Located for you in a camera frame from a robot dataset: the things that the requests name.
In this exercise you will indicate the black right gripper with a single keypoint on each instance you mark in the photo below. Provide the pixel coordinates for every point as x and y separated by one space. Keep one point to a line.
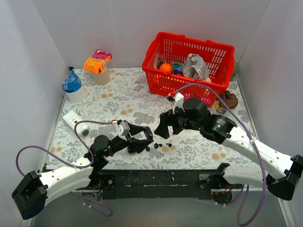
172 121

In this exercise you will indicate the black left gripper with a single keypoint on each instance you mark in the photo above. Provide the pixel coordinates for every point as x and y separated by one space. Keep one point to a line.
130 138

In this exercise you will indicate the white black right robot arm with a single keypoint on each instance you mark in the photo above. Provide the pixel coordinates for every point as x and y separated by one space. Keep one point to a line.
279 173

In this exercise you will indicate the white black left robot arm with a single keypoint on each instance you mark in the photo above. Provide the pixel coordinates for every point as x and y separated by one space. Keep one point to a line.
35 190

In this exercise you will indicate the black case with gold line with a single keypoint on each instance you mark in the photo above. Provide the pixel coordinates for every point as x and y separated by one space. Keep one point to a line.
131 149

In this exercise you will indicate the floral patterned table mat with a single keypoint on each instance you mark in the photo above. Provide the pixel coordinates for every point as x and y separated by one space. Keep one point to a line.
127 97

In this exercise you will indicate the orange fruit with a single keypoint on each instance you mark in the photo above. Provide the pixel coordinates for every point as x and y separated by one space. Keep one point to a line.
165 67

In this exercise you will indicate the blue green snack packet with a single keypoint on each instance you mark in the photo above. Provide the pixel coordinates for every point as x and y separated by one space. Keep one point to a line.
177 68

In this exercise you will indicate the crumpled grey white bag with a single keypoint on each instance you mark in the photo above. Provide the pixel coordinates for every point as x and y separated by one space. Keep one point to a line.
195 67

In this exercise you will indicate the clear dark snack packet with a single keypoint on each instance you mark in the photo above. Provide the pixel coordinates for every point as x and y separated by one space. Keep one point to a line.
159 60

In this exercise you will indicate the white tube black cap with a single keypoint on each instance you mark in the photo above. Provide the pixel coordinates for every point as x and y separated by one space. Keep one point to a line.
71 118

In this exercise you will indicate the beige paper cup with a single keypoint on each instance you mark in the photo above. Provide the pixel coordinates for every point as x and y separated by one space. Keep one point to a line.
102 78

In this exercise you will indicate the red plastic shopping basket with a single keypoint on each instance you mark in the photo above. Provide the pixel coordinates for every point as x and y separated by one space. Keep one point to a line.
219 59

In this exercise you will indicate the white bottle blue cap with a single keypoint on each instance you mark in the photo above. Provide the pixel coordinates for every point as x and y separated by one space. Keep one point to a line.
73 88

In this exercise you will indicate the orange pink snack pack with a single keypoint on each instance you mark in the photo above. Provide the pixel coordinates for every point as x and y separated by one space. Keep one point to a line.
97 61

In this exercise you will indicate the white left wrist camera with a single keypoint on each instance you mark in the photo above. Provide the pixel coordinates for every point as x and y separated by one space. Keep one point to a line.
122 128

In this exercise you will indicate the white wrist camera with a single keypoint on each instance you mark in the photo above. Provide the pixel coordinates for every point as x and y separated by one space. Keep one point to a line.
122 128
177 99

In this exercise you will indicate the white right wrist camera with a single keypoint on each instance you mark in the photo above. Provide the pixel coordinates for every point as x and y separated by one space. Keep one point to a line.
177 99

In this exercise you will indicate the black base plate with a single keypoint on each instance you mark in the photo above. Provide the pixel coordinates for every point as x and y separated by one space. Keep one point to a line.
133 184

